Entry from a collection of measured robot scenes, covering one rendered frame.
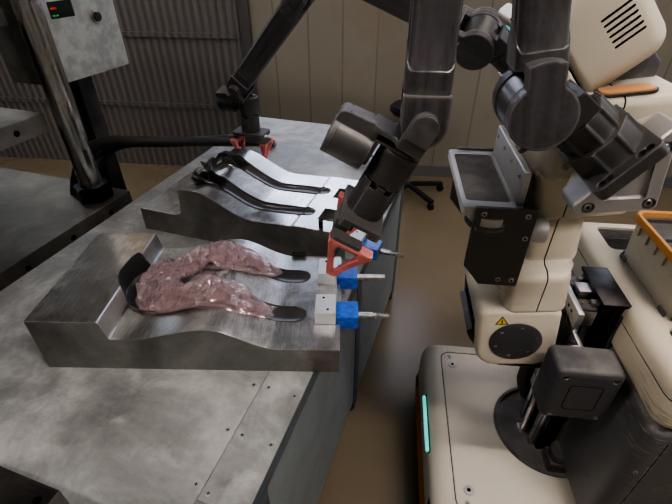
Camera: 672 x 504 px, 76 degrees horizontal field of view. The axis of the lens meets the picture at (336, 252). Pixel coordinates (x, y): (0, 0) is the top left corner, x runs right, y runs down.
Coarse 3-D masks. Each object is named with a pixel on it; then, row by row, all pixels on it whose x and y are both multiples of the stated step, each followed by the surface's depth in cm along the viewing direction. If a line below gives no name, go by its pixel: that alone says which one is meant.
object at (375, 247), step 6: (354, 234) 99; (360, 234) 99; (366, 234) 100; (360, 240) 97; (366, 240) 99; (366, 246) 97; (372, 246) 97; (378, 246) 97; (348, 252) 99; (378, 252) 97; (384, 252) 97; (390, 252) 97; (396, 252) 97; (348, 258) 100; (372, 258) 98
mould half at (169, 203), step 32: (256, 160) 116; (192, 192) 99; (224, 192) 102; (256, 192) 107; (288, 192) 109; (160, 224) 108; (192, 224) 105; (224, 224) 101; (256, 224) 98; (288, 224) 96
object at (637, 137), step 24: (600, 96) 51; (600, 120) 50; (624, 120) 50; (576, 144) 52; (600, 144) 51; (624, 144) 50; (648, 144) 49; (576, 168) 54; (600, 168) 52; (624, 168) 50; (648, 168) 49; (600, 192) 52
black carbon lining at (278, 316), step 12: (132, 264) 82; (144, 264) 84; (120, 276) 78; (132, 276) 82; (276, 276) 86; (288, 276) 87; (300, 276) 87; (132, 288) 81; (132, 300) 79; (276, 312) 78; (288, 312) 78; (300, 312) 78
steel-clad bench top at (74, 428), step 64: (320, 128) 171; (64, 256) 101; (0, 320) 84; (0, 384) 72; (64, 384) 72; (128, 384) 72; (192, 384) 72; (256, 384) 72; (0, 448) 63; (64, 448) 63; (128, 448) 63; (192, 448) 63; (256, 448) 63
